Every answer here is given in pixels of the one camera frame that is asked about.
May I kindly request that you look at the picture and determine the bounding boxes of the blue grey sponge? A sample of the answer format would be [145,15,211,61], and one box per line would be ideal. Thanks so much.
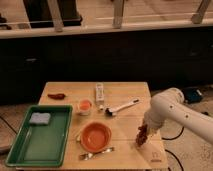
[29,113,51,125]

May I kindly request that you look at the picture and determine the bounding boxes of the red chili pepper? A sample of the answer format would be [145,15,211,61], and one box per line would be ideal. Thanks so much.
[47,93,66,100]

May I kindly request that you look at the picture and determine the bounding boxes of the green plastic tray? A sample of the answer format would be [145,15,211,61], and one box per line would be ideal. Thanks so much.
[6,105,72,167]

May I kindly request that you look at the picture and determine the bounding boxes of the gold fork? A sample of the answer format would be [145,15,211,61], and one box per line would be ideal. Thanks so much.
[79,147,115,160]

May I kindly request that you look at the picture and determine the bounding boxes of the black cable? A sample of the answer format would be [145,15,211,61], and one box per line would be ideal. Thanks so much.
[162,125,186,171]

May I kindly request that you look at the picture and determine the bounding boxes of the white handled brush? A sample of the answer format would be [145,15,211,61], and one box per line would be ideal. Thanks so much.
[105,99,140,116]

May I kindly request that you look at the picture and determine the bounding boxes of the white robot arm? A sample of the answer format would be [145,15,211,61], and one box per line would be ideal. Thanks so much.
[143,88,213,145]

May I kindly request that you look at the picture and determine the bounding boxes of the red bowl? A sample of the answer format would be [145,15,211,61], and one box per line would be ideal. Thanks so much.
[80,122,112,152]

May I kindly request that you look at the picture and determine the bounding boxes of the blue black box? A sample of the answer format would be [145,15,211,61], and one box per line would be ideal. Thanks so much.
[183,88,203,104]

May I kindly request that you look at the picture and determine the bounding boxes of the small orange cup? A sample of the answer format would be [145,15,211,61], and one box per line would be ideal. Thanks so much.
[77,99,92,116]

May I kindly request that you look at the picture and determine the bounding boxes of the dark grape bunch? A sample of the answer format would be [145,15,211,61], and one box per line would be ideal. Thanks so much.
[136,125,148,146]

